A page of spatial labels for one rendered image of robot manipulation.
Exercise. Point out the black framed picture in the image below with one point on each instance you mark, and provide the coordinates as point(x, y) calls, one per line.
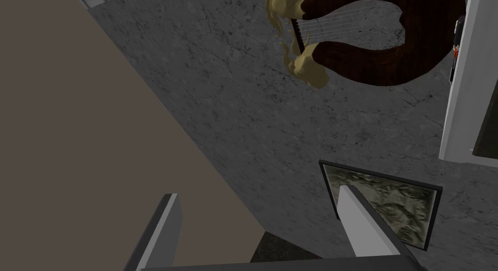
point(400, 208)

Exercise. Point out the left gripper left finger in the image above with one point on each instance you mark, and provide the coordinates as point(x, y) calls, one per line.
point(161, 236)

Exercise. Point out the dark wooden harp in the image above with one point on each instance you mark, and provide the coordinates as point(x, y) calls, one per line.
point(373, 64)

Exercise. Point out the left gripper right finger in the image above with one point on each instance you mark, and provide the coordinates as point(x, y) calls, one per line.
point(363, 228)

